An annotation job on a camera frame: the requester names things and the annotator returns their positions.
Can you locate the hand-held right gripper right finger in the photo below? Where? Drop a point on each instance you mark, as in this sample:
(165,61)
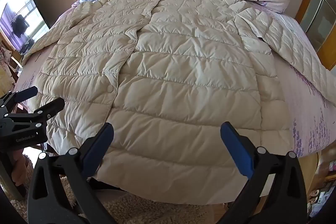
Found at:
(236,148)

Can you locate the cream quilted down jacket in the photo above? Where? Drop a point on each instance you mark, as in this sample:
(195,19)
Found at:
(170,69)

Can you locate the bed with floral pink sheet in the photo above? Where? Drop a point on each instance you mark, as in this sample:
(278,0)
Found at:
(302,121)

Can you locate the cream fleece clothing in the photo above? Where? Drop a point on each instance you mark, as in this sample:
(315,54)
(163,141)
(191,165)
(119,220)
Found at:
(147,211)

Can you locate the person's left hand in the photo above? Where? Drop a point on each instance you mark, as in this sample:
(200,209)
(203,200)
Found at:
(19,166)

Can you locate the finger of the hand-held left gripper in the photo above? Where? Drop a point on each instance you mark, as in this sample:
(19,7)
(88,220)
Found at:
(48,107)
(21,96)

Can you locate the wooden frame with glass panels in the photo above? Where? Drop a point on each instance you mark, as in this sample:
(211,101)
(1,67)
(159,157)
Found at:
(319,8)

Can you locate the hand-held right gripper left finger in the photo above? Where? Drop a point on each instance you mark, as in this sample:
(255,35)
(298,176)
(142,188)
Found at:
(103,136)

